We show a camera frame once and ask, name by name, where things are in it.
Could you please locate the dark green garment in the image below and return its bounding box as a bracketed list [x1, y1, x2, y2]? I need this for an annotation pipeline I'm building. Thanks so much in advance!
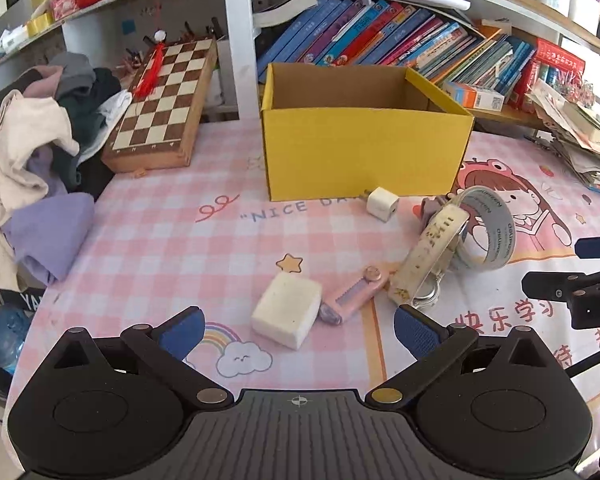
[55, 67, 123, 192]

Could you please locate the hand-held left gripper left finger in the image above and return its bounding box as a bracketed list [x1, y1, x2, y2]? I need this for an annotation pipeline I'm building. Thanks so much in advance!
[54, 306, 235, 407]

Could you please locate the grey garment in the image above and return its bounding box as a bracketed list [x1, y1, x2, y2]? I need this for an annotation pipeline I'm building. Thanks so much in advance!
[47, 51, 97, 93]

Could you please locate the pink checked desktop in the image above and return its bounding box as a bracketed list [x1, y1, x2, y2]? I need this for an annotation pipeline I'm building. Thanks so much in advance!
[2, 119, 600, 480]

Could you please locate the stack of papers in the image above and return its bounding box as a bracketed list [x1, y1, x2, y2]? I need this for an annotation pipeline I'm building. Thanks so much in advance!
[525, 77, 600, 197]

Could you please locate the white charger plug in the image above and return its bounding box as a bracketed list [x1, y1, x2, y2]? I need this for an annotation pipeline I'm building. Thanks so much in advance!
[356, 186, 401, 222]

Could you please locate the small mauve object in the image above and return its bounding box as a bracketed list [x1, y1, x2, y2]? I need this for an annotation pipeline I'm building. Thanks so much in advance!
[414, 196, 451, 226]

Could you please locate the pink tissue pack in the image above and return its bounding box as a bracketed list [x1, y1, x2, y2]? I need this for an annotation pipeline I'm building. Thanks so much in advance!
[50, 0, 78, 21]

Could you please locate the orange and white box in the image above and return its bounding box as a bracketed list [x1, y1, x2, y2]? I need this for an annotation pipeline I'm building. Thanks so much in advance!
[442, 80, 506, 112]

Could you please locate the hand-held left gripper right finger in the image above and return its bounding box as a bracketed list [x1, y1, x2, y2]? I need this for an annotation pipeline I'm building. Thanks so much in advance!
[365, 305, 576, 407]

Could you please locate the red book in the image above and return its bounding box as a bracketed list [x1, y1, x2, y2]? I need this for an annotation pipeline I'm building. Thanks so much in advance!
[509, 37, 586, 107]

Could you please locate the wooden folding chessboard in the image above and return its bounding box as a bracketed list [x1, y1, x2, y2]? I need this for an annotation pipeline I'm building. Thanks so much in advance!
[101, 37, 218, 173]

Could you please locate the white storage container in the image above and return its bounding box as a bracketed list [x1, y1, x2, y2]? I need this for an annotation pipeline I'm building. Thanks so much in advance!
[545, 0, 600, 36]

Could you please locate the yellow cardboard box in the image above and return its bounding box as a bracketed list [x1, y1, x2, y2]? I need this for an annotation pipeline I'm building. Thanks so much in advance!
[260, 62, 476, 202]

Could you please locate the lavender garment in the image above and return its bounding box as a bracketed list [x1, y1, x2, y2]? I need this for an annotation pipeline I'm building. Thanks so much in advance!
[2, 144, 96, 286]

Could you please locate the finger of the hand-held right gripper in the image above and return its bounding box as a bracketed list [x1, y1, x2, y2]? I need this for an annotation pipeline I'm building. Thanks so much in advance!
[574, 235, 600, 260]
[522, 266, 600, 303]

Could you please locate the white foam block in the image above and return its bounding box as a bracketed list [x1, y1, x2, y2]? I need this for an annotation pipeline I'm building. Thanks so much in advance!
[251, 272, 323, 351]

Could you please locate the pink utility knife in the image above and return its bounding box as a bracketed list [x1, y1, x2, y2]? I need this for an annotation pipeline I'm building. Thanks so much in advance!
[319, 266, 388, 325]

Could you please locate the red tassel ornament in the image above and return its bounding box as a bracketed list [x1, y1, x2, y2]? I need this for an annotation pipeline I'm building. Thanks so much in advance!
[132, 0, 168, 98]

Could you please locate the clear tape roll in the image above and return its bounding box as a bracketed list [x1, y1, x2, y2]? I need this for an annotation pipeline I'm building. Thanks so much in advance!
[450, 186, 517, 271]

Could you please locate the blue water bottle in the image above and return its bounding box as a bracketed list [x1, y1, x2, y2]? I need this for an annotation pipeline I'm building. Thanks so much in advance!
[0, 304, 31, 373]

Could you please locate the row of colourful books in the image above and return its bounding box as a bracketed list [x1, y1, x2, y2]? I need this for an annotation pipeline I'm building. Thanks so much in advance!
[257, 0, 536, 106]

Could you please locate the pile of clothes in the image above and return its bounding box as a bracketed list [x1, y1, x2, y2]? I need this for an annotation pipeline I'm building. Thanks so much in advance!
[0, 89, 81, 288]

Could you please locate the cream strap wristwatch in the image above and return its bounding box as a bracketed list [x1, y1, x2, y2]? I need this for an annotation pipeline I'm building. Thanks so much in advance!
[389, 205, 471, 309]

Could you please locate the small yellow box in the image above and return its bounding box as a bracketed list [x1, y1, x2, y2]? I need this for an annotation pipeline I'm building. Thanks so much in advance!
[27, 12, 56, 37]

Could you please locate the thick white book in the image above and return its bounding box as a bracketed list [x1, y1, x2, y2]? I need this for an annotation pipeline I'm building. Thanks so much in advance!
[252, 0, 321, 28]

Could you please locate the white bookshelf frame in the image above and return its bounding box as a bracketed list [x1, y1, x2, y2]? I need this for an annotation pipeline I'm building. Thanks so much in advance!
[222, 0, 600, 123]

